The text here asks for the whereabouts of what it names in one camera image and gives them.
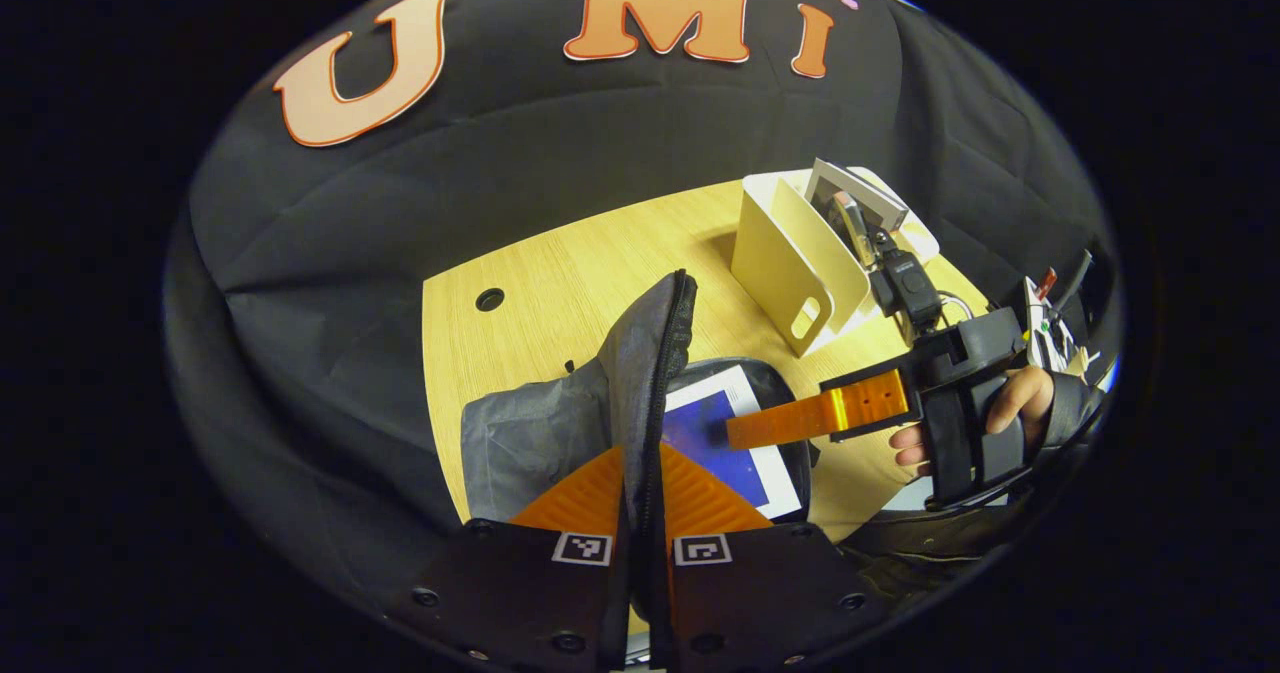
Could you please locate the blue cover book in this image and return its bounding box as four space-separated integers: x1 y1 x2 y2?
662 365 804 521

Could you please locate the white bookshelf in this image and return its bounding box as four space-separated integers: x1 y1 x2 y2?
730 166 941 359

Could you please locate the white cover book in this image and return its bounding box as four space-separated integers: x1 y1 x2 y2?
805 158 911 254

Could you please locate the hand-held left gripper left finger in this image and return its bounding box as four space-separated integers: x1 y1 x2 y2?
410 443 631 669

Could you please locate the black backdrop cloth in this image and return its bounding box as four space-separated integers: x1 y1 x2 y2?
165 0 1121 614

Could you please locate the grey schoolbag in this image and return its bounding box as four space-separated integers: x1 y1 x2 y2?
460 270 816 644

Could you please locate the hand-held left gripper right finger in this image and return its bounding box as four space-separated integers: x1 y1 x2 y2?
660 443 871 669

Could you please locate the white equipment box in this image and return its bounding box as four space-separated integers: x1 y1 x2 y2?
1018 268 1096 379

